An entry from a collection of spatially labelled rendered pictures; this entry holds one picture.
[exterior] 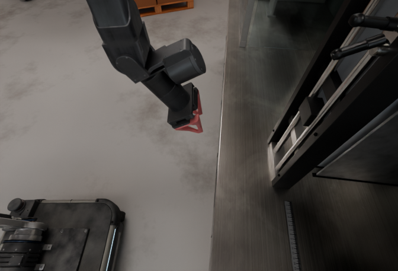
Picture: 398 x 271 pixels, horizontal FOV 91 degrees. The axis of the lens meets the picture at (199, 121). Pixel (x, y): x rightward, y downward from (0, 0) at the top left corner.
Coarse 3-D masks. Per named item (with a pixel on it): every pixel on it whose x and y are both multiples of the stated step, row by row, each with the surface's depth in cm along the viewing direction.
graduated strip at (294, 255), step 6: (288, 204) 54; (288, 210) 53; (288, 216) 52; (288, 222) 51; (294, 222) 51; (288, 228) 50; (294, 228) 50; (288, 234) 49; (294, 234) 49; (294, 240) 49; (294, 246) 48; (294, 252) 47; (294, 258) 46; (294, 264) 46; (300, 264) 46; (294, 270) 45; (300, 270) 45
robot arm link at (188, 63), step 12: (168, 48) 35; (180, 48) 33; (192, 48) 35; (120, 60) 32; (132, 60) 32; (156, 60) 35; (168, 60) 35; (180, 60) 35; (192, 60) 34; (132, 72) 34; (144, 72) 34; (168, 72) 36; (180, 72) 35; (192, 72) 35; (204, 72) 37
